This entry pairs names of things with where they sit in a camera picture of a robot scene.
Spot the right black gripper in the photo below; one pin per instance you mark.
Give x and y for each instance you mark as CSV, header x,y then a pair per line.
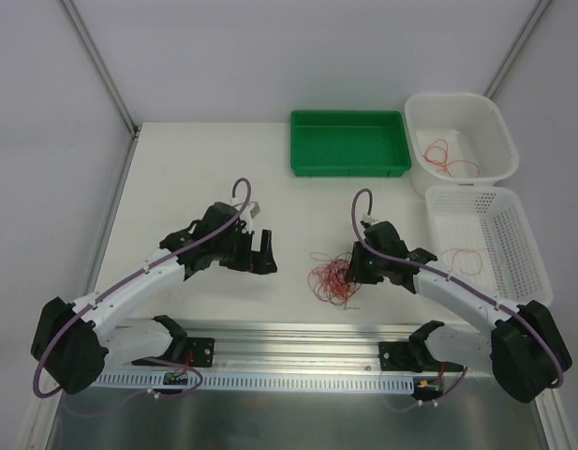
x,y
362,266

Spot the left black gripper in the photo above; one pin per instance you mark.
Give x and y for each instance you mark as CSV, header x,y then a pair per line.
x,y
250,251

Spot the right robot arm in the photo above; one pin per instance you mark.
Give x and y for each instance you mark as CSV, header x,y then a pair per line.
x,y
518,344

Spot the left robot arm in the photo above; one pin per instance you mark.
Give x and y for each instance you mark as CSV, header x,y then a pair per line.
x,y
74,342

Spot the white perforated plastic basket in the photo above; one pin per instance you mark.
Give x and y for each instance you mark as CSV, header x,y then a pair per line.
x,y
482,233

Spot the green plastic tray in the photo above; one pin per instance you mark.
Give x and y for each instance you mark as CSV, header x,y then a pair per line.
x,y
326,143

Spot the white solid plastic basket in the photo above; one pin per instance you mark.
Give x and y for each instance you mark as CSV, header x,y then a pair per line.
x,y
457,139

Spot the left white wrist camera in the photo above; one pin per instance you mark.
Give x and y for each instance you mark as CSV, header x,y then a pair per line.
x,y
251,210

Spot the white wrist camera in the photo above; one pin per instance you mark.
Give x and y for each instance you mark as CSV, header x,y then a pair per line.
x,y
370,220
251,210

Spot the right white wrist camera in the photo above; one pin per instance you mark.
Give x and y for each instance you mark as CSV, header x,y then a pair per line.
x,y
370,220

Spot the aluminium mounting rail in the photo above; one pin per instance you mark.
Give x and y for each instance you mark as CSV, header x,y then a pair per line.
x,y
294,347

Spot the white slotted cable duct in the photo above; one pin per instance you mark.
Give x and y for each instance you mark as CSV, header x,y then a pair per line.
x,y
264,382

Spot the right aluminium frame post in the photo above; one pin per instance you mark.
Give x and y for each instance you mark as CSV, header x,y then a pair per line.
x,y
519,43

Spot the aluminium frame post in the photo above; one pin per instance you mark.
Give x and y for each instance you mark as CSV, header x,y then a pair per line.
x,y
519,43
89,46

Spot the left aluminium frame post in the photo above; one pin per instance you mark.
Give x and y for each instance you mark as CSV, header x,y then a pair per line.
x,y
89,46

